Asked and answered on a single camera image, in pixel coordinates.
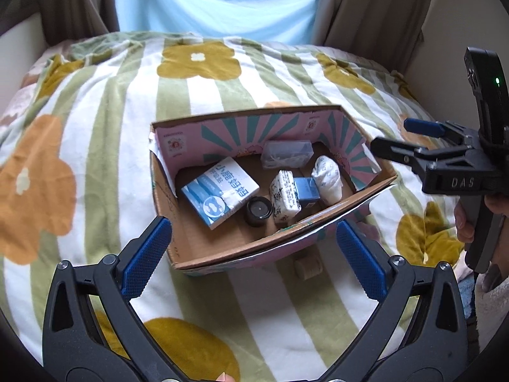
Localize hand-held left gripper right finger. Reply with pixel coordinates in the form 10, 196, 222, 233
336, 220, 468, 382

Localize small blue box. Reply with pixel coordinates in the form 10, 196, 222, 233
293, 177, 321, 208

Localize pink bed sheet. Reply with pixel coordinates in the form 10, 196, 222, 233
0, 69, 44, 128

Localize beige tape roll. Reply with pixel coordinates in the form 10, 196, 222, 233
294, 255, 323, 281

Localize printed cardboard box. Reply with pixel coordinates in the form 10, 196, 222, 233
148, 104, 398, 278

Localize brown curtain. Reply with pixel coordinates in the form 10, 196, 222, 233
312, 0, 438, 48
40, 0, 120, 46

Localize light blue cloth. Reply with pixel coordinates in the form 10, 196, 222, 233
113, 0, 331, 44

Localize black-printed tissue packet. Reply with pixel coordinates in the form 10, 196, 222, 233
269, 170, 302, 223

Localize striped floral blanket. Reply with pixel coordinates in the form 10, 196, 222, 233
0, 31, 478, 382

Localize clear plastic case red label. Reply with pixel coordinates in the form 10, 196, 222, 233
261, 140, 313, 169

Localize white socks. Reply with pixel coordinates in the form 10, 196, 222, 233
311, 155, 343, 203

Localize white padded headboard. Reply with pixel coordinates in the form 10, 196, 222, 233
0, 12, 50, 108

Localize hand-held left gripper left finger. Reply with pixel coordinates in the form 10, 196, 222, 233
42, 216, 173, 382

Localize blue and white carton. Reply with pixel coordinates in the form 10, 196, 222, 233
181, 157, 260, 230

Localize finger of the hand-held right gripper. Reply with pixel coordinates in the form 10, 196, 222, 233
371, 137, 442, 176
403, 117, 472, 145

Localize white fluffy cloth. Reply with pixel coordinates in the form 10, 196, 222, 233
473, 263, 509, 351

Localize small black jar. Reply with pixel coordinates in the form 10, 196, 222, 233
244, 198, 274, 227

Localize person's right hand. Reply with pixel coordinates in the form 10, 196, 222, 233
454, 190, 509, 243

